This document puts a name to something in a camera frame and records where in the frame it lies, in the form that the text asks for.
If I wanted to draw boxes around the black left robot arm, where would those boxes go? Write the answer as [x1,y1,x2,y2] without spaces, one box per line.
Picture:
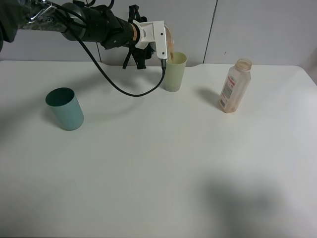
[0,0,155,69]

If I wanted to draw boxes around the cream plastic cup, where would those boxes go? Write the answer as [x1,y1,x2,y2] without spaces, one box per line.
[163,52,187,92]

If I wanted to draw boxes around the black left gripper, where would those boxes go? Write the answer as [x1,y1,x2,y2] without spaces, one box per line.
[99,4,155,69]

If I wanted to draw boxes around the teal plastic cup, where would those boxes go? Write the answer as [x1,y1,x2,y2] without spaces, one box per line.
[45,87,84,131]

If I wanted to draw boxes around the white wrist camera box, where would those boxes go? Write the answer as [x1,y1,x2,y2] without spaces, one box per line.
[132,20,168,60]

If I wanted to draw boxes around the black left camera cable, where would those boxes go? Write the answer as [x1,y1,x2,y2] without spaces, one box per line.
[52,4,167,98]

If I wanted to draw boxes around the blue sleeved clear cup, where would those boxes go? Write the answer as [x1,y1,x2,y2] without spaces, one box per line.
[164,25,174,53]

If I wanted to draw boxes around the clear plastic drink bottle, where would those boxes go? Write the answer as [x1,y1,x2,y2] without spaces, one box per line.
[219,59,252,113]

